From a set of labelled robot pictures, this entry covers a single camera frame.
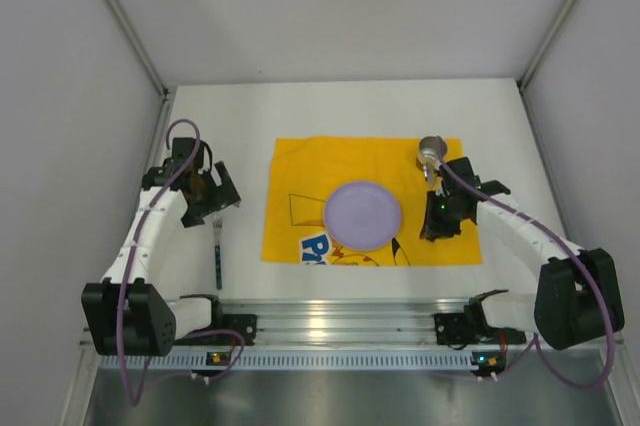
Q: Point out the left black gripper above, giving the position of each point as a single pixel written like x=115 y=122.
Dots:
x=218 y=194

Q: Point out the spoon with green handle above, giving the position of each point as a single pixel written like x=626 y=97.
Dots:
x=432 y=174

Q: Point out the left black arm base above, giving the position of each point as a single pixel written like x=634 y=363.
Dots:
x=244 y=324

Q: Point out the fork with green handle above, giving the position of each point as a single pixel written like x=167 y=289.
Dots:
x=217 y=227

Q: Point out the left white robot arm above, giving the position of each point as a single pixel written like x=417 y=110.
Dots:
x=161 y=286

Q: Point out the small metal cup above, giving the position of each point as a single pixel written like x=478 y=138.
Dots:
x=431 y=152

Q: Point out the purple plastic plate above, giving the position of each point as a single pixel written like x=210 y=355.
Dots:
x=362 y=215

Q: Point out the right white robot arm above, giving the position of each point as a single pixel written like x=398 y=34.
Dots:
x=576 y=298

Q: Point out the aluminium mounting rail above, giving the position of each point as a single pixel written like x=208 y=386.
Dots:
x=350 y=326

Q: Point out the slotted grey cable duct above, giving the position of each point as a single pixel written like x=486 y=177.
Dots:
x=324 y=360

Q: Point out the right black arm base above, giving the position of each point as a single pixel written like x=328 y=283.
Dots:
x=457 y=331

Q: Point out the yellow pikachu cloth placemat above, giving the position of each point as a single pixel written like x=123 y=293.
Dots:
x=305 y=172

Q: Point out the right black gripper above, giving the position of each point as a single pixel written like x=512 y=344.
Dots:
x=435 y=219

